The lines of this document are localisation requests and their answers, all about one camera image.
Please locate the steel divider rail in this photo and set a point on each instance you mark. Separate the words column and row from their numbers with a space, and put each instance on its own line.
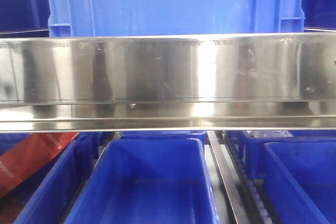
column 234, row 204

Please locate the red packet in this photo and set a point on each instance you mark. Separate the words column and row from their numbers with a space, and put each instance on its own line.
column 29, row 156

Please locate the blue bin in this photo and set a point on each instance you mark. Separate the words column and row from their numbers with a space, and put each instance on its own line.
column 300, row 181
column 148, row 181
column 46, row 195

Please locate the blue right lower bin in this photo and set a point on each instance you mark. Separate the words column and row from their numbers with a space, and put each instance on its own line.
column 300, row 181

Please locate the blue centre lower bin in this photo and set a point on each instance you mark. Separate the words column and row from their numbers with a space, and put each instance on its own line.
column 148, row 181

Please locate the blue left lower bin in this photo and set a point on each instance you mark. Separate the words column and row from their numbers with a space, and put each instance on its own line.
column 46, row 195

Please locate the stainless steel shelf rack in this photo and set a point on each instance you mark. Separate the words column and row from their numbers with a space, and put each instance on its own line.
column 183, row 82

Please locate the large blue upper crate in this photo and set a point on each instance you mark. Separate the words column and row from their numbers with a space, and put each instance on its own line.
column 79, row 18

